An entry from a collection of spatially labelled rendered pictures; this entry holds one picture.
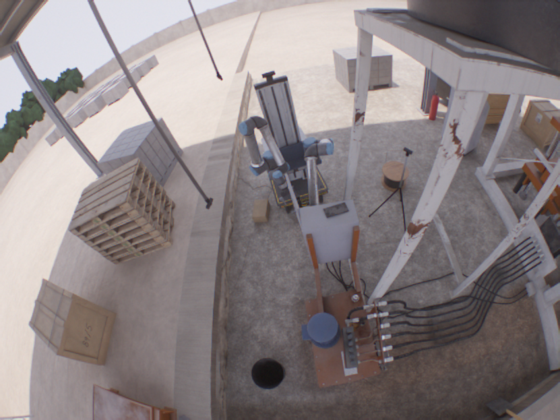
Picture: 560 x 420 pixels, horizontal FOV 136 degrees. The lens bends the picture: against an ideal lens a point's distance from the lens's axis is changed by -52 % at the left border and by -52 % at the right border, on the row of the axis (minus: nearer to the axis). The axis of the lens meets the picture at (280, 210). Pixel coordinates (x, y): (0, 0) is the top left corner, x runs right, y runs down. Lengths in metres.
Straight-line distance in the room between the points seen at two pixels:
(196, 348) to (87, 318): 1.48
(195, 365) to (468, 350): 2.94
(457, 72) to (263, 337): 2.71
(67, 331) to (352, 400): 3.19
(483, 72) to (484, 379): 2.96
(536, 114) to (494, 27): 5.69
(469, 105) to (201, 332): 2.70
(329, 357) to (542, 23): 2.21
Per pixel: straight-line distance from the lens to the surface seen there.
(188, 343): 2.75
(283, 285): 2.83
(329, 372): 2.02
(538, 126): 6.50
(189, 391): 2.75
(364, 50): 1.32
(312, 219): 1.67
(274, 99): 2.53
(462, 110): 0.68
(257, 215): 3.24
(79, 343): 3.38
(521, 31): 0.86
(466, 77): 0.62
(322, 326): 1.61
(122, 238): 3.37
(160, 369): 2.96
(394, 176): 3.40
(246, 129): 2.17
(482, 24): 0.85
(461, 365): 2.99
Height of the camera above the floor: 2.63
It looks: 51 degrees down
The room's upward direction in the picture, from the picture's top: 20 degrees counter-clockwise
